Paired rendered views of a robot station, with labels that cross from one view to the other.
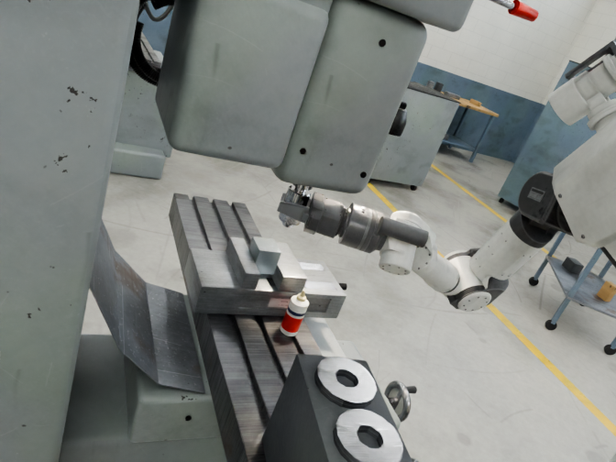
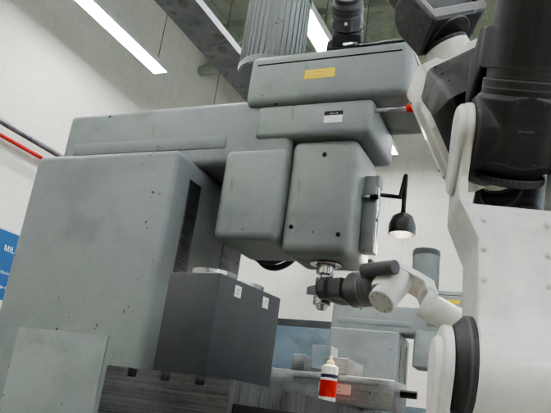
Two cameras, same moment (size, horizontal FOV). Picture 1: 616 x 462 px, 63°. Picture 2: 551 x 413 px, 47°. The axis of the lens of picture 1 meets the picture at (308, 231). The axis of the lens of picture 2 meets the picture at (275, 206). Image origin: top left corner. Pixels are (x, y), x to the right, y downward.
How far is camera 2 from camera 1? 1.40 m
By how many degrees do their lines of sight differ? 68
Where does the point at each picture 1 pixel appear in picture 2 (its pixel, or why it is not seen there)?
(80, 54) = (156, 178)
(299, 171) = (291, 240)
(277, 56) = (261, 175)
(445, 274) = (454, 314)
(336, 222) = (336, 281)
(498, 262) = not seen: hidden behind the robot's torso
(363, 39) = (312, 156)
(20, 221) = (128, 255)
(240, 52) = (243, 179)
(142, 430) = not seen: outside the picture
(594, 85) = not seen: hidden behind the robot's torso
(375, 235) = (362, 279)
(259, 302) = (310, 387)
